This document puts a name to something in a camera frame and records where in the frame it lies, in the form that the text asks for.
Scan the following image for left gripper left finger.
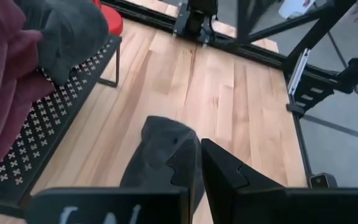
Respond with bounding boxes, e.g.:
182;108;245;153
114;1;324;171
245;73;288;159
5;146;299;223
26;136;201;224

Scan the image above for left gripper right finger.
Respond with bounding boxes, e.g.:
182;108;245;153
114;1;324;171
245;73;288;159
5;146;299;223
201;139;358;224

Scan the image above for small black clamp block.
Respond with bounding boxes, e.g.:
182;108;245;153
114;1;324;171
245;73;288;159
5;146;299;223
309;172;338;189

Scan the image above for black perforated metal stand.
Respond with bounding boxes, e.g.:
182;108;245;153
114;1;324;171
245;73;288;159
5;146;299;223
0;32;123;218

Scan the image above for red desk lamp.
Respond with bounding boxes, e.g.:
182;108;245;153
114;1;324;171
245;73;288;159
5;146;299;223
93;0;124;37

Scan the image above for white bag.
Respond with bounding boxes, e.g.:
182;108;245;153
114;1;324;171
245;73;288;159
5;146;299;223
278;0;316;20

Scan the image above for silver metal bracket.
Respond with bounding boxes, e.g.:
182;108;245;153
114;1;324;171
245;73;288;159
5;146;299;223
287;48;310;96

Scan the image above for black aluminium table frame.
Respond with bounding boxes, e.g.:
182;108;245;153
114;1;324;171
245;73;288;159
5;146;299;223
99;0;358;187

